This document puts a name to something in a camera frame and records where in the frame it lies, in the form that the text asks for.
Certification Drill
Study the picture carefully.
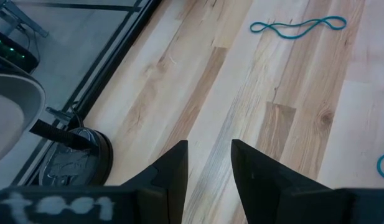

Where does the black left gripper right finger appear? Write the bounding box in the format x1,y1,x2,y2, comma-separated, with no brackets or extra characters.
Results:
231,139,357,224

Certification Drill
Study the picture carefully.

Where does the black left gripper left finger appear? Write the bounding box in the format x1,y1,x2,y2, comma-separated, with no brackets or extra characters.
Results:
121,139,189,224

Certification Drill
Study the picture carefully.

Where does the teal rubber band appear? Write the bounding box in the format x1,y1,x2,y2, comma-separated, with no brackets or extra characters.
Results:
250,15,348,40
376,148,384,181

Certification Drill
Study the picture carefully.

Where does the black desk lamp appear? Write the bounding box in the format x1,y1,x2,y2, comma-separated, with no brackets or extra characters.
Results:
0,52,114,187

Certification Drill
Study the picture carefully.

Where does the black power strip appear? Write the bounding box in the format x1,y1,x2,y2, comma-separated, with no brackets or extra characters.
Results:
0,27,40,74

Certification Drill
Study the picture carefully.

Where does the grey metal leg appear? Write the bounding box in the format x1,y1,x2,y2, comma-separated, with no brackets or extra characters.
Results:
0,0,50,38

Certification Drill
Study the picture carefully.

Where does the black aluminium table frame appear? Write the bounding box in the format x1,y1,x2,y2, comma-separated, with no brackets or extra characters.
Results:
11,0,163,187

